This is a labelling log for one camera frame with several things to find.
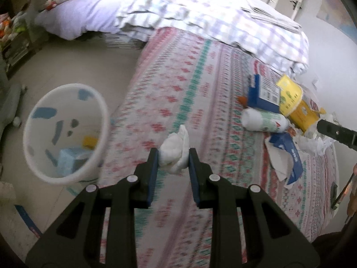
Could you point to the white plastic bottle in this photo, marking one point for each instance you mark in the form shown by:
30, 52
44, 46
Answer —
259, 120

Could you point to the light blue tissue pack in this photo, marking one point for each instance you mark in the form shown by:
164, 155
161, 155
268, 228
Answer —
72, 160

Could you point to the blue tape strip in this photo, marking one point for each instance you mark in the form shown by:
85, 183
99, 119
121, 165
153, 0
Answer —
26, 220

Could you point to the small orange wrapper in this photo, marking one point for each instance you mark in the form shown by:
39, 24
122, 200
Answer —
242, 100

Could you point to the blue cardboard box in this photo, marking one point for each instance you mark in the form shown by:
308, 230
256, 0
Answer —
263, 95

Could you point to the lilac pillow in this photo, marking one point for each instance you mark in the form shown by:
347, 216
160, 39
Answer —
89, 14

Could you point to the blue tissue packet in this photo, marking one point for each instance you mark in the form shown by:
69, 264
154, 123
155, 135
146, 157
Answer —
292, 150

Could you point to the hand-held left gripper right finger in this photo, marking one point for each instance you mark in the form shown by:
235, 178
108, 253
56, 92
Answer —
193, 173

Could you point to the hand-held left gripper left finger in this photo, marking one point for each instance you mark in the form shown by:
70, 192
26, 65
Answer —
153, 173

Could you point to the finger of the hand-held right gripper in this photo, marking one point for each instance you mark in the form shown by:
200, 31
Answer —
334, 131

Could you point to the plaid quilt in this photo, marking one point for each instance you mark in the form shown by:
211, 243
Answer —
209, 19

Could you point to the yellow snack packet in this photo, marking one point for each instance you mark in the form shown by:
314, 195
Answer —
290, 92

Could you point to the white plastic bin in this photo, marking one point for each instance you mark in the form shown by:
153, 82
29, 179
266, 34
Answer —
64, 100

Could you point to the grey plastic object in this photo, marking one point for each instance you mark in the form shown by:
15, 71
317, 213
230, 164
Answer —
11, 106

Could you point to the white plastic wrapper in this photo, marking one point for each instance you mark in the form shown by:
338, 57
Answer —
312, 145

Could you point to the small yellow wrapper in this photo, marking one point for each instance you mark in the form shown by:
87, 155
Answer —
89, 141

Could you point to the grey striped folded cloth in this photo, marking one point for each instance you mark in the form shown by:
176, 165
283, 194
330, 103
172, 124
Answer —
270, 18

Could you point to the red and white plush toy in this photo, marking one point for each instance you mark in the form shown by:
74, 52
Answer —
60, 1

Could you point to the wall poster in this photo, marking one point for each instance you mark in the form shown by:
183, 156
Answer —
334, 11

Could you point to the wooden shelf with toys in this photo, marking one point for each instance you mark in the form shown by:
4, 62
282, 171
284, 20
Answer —
19, 39

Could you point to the white tissue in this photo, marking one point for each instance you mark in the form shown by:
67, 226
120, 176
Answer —
174, 150

